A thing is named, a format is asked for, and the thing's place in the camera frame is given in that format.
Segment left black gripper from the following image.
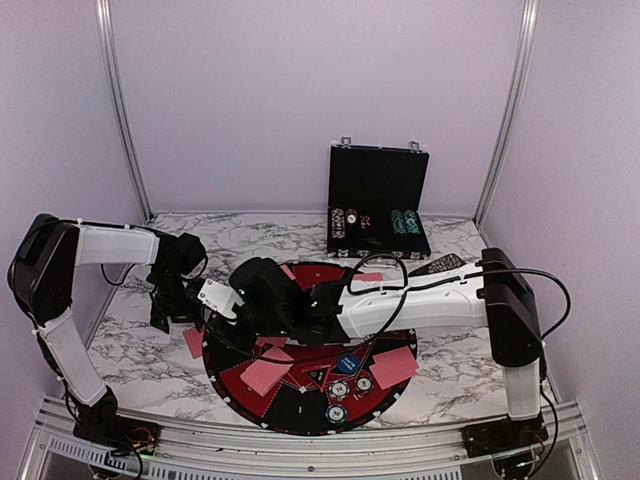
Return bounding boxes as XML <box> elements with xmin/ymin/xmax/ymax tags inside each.
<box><xmin>150</xmin><ymin>267</ymin><xmax>204</xmax><ymax>333</ymax></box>

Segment dealt cards seat four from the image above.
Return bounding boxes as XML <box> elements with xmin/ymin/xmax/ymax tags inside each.
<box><xmin>255</xmin><ymin>337</ymin><xmax>288</xmax><ymax>348</ymax></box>

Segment red playing card deck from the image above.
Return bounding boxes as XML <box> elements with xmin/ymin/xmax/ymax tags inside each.
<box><xmin>183</xmin><ymin>327</ymin><xmax>204</xmax><ymax>359</ymax></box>

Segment dealt cards seat five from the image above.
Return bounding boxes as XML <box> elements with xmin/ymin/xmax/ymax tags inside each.
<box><xmin>280</xmin><ymin>264</ymin><xmax>296</xmax><ymax>281</ymax></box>

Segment dealt cards seat seven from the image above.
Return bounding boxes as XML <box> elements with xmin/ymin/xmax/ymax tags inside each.
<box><xmin>353</xmin><ymin>272</ymin><xmax>384</xmax><ymax>282</ymax></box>

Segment dealt cards seat two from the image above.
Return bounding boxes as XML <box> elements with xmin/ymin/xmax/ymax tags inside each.
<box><xmin>240</xmin><ymin>346</ymin><xmax>293</xmax><ymax>397</ymax></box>

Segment white chip stack seat ten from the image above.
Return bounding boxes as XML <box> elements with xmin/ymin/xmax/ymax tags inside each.
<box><xmin>327</xmin><ymin>381</ymin><xmax>350</xmax><ymax>402</ymax></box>

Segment red chip stack seat ten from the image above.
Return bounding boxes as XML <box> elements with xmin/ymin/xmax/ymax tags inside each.
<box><xmin>354</xmin><ymin>377</ymin><xmax>373</xmax><ymax>398</ymax></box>

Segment dealt red playing cards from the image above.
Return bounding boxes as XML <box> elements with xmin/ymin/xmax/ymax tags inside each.
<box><xmin>370</xmin><ymin>346</ymin><xmax>418</xmax><ymax>389</ymax></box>

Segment blue chip stack seat one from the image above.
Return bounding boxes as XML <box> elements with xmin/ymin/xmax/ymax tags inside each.
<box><xmin>325</xmin><ymin>404</ymin><xmax>348</xmax><ymax>425</ymax></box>

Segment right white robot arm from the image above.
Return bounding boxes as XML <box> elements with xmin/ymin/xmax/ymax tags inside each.
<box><xmin>229</xmin><ymin>248</ymin><xmax>542</xmax><ymax>448</ymax></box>

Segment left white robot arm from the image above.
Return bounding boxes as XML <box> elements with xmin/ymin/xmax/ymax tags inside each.
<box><xmin>7</xmin><ymin>214</ymin><xmax>207</xmax><ymax>407</ymax></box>

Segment blue blind button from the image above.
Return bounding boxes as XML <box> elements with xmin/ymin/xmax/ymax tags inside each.
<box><xmin>337</xmin><ymin>354</ymin><xmax>361</xmax><ymax>375</ymax></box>

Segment round red black poker mat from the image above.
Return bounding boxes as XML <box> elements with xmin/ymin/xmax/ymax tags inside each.
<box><xmin>203</xmin><ymin>262</ymin><xmax>417</xmax><ymax>436</ymax></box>

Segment white chips row in case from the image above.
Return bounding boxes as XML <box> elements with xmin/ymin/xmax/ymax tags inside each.
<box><xmin>329</xmin><ymin>208</ymin><xmax>346</xmax><ymax>240</ymax></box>

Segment red dice in case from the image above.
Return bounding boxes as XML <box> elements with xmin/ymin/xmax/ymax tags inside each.
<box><xmin>360</xmin><ymin>215</ymin><xmax>372</xmax><ymax>229</ymax></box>

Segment green chips row in case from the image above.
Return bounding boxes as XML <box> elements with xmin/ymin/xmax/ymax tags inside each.
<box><xmin>390</xmin><ymin>209</ymin><xmax>421</xmax><ymax>235</ymax></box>

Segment black poker chip case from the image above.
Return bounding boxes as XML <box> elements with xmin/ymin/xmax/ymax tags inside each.
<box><xmin>326</xmin><ymin>136</ymin><xmax>431</xmax><ymax>260</ymax></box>

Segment black floral square plate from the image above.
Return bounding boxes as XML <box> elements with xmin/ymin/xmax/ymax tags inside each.
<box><xmin>408</xmin><ymin>253</ymin><xmax>466</xmax><ymax>277</ymax></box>

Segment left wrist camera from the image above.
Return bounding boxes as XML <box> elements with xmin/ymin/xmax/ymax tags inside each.
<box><xmin>177</xmin><ymin>233</ymin><xmax>208</xmax><ymax>277</ymax></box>

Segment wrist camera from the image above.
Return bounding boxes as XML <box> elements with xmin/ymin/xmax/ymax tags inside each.
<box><xmin>195</xmin><ymin>257</ymin><xmax>303</xmax><ymax>324</ymax></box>
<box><xmin>177</xmin><ymin>233</ymin><xmax>208</xmax><ymax>277</ymax></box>

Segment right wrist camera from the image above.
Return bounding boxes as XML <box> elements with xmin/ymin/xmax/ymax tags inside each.
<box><xmin>195</xmin><ymin>257</ymin><xmax>303</xmax><ymax>324</ymax></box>

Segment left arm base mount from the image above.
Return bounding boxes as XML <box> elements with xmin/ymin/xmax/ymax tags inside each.
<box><xmin>73</xmin><ymin>397</ymin><xmax>160</xmax><ymax>453</ymax></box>

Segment aluminium front rail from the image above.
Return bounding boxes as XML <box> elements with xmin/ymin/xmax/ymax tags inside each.
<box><xmin>14</xmin><ymin>394</ymin><xmax>601</xmax><ymax>480</ymax></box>

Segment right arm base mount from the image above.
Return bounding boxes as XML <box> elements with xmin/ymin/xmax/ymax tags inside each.
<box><xmin>461</xmin><ymin>411</ymin><xmax>549</xmax><ymax>458</ymax></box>

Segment left aluminium corner post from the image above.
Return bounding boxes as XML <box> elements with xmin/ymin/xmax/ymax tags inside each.
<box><xmin>96</xmin><ymin>0</ymin><xmax>143</xmax><ymax>195</ymax></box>

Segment aluminium corner post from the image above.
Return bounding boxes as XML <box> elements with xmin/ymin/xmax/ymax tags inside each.
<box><xmin>473</xmin><ymin>0</ymin><xmax>540</xmax><ymax>230</ymax></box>
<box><xmin>96</xmin><ymin>0</ymin><xmax>143</xmax><ymax>195</ymax></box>

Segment right aluminium corner post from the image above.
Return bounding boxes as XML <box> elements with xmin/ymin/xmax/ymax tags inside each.
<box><xmin>473</xmin><ymin>0</ymin><xmax>540</xmax><ymax>230</ymax></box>

